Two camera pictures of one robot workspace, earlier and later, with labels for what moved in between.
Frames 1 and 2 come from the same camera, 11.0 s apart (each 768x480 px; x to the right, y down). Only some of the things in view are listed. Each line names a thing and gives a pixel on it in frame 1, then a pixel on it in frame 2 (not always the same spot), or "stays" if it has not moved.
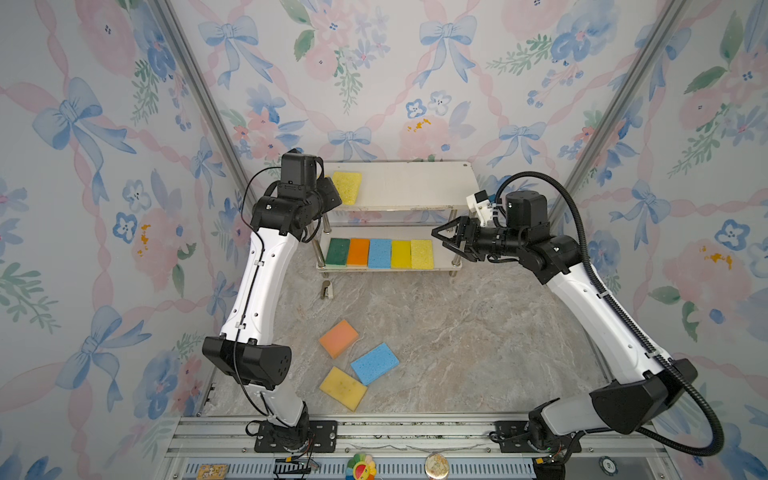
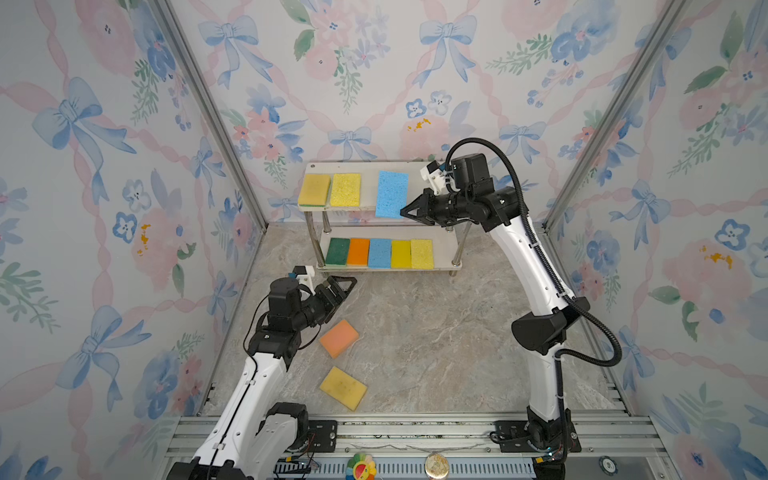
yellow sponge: (348, 186) stays
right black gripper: (465, 230) -> (424, 204)
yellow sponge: (401, 254) stays
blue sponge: (380, 254) stays
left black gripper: (325, 186) -> (329, 303)
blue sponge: (375, 363) -> (391, 194)
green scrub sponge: (338, 251) stays
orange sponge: (358, 252) stays
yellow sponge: (422, 257) stays
